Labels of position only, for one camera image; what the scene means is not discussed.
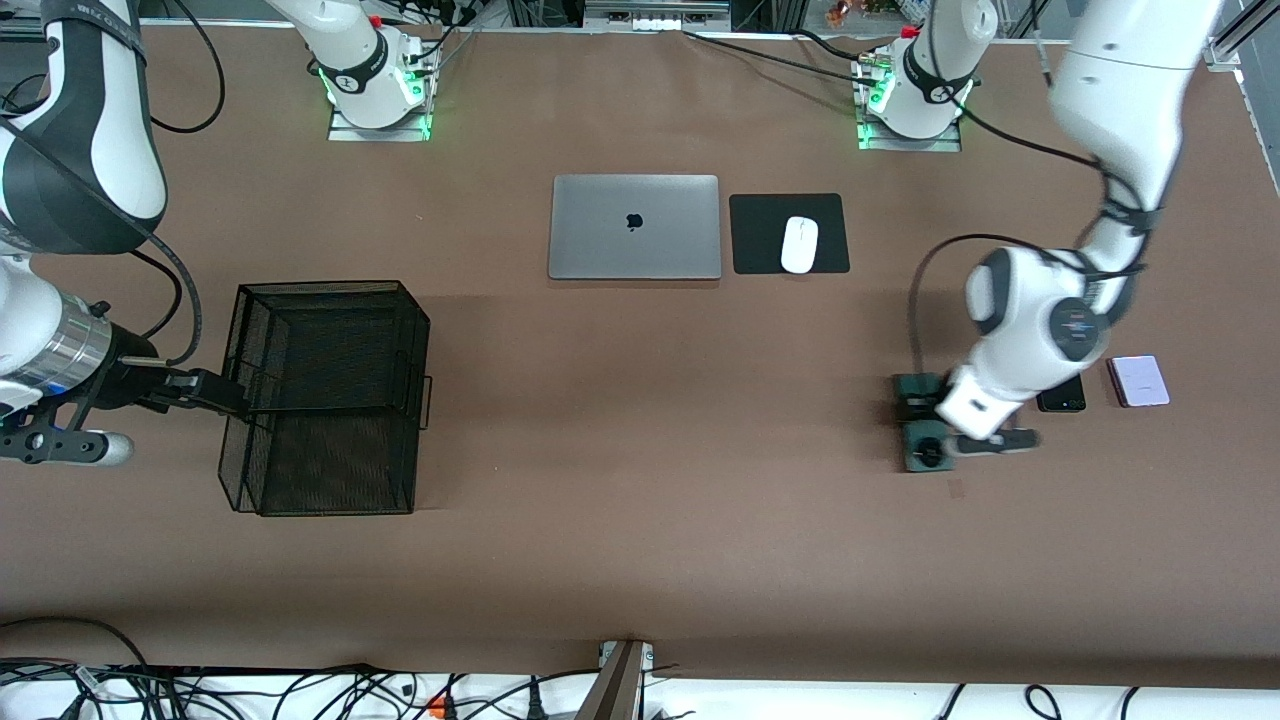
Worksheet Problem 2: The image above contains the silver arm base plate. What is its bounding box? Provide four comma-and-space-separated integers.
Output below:
852, 55, 964, 153
328, 50, 439, 143

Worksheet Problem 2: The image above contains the black flip phone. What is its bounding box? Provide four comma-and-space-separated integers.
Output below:
1037, 375, 1087, 413

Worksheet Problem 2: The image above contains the white power strip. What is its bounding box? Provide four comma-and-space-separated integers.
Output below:
585, 0, 731, 31

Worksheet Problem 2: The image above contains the black cable on table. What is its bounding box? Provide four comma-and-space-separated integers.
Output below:
683, 28, 881, 81

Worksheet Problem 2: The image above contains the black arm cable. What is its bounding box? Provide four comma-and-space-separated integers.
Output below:
125, 0, 227, 367
905, 95, 1166, 386

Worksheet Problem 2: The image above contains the white computer mouse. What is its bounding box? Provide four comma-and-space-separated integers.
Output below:
780, 216, 820, 275

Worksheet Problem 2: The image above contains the black looped floor cable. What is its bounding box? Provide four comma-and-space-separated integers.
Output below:
0, 615, 151, 671

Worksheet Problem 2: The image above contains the dark green power strip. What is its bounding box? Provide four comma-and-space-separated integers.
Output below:
893, 373, 949, 473

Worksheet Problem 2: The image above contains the black wire mesh basket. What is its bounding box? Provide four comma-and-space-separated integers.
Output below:
218, 280, 434, 518

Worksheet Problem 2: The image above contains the black mouse pad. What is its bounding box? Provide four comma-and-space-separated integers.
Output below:
729, 193, 851, 275

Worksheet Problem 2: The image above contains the grey metal camera post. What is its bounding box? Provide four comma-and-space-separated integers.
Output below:
575, 638, 656, 720

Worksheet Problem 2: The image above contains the grey closed laptop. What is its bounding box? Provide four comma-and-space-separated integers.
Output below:
548, 175, 722, 281

